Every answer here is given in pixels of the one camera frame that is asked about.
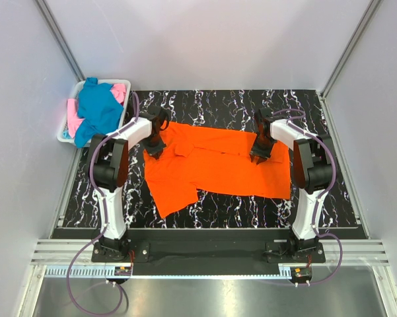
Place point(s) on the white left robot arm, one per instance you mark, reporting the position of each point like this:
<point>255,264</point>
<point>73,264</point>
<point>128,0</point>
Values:
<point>108,159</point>

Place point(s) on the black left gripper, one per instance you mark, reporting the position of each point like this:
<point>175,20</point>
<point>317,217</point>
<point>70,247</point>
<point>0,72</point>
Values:
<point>158,149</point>

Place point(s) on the orange t shirt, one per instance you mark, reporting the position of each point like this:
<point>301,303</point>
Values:
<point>215,160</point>

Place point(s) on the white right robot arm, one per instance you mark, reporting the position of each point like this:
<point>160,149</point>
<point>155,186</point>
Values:
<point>314,173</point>

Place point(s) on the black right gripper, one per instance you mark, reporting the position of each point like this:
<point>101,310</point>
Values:
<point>263,155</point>

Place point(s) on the blue t shirt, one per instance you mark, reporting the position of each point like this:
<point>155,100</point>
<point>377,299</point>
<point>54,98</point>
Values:
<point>98,108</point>

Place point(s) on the light blue garment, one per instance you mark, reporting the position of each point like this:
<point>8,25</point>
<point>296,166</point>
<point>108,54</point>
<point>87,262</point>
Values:
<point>66,135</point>

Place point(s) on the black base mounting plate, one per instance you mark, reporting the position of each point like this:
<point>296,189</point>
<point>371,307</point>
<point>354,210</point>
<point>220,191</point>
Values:
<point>206,253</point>

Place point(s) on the pink t shirt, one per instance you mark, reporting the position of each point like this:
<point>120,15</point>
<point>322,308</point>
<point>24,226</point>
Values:
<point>119,92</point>

